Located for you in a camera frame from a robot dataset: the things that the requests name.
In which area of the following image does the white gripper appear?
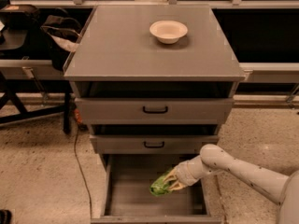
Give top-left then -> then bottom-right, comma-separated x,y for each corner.
164,155 -> 221,191

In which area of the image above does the green rice chip bag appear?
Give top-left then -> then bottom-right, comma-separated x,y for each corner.
149,171 -> 173,197

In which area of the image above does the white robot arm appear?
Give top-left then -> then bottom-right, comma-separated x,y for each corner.
164,144 -> 299,224

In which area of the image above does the grey bottom drawer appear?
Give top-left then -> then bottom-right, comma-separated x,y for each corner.
91,154 -> 221,224

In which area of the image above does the grey drawer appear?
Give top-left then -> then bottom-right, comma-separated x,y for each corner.
90,135 -> 219,154
75,98 -> 234,124
91,154 -> 221,224

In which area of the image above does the grey middle drawer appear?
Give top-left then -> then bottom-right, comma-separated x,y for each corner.
90,135 -> 219,154

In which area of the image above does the grey drawer cabinet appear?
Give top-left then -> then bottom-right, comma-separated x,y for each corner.
63,4 -> 246,161

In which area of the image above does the grey top drawer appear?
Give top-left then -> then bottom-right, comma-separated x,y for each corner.
75,98 -> 234,124

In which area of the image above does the white paper bowl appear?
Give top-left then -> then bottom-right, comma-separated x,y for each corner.
149,21 -> 188,45

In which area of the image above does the black middle drawer handle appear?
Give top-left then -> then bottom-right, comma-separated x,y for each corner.
143,141 -> 164,148

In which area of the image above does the black drawer handle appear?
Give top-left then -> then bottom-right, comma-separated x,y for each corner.
143,141 -> 164,148
142,106 -> 168,114

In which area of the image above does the black top drawer handle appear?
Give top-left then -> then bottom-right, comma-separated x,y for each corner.
142,106 -> 168,114

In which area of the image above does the black power cable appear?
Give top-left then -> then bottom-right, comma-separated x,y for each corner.
73,126 -> 93,217

